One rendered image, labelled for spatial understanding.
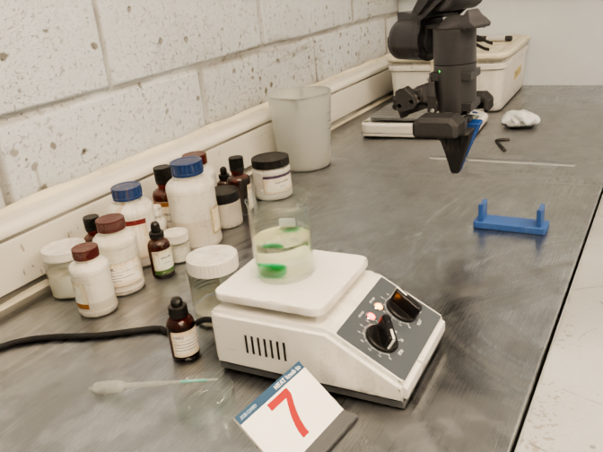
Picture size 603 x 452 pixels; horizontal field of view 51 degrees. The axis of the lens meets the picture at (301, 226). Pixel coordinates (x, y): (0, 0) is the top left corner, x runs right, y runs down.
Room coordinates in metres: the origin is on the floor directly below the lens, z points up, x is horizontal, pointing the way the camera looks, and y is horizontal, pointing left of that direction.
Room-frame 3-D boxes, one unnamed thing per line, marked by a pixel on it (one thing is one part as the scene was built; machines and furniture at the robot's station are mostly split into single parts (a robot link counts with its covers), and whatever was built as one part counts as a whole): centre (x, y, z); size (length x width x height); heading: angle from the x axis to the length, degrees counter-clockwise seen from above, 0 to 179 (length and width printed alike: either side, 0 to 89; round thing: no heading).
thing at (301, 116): (1.28, -0.02, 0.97); 0.18 x 0.13 x 0.15; 175
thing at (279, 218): (0.58, 0.02, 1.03); 0.07 x 0.06 x 0.08; 30
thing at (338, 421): (0.44, 0.02, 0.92); 0.09 x 0.06 x 0.04; 143
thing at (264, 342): (0.57, -0.01, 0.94); 0.22 x 0.13 x 0.08; 61
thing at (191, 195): (0.90, 0.16, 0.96); 0.07 x 0.07 x 0.13
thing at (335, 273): (0.58, 0.01, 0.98); 0.12 x 0.12 x 0.01; 61
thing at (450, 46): (0.88, -0.23, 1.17); 0.09 x 0.06 x 0.07; 34
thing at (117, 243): (0.77, 0.24, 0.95); 0.06 x 0.06 x 0.10
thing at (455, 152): (0.86, -0.22, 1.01); 0.06 x 0.04 x 0.07; 58
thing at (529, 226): (0.84, -0.30, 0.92); 0.10 x 0.03 x 0.04; 58
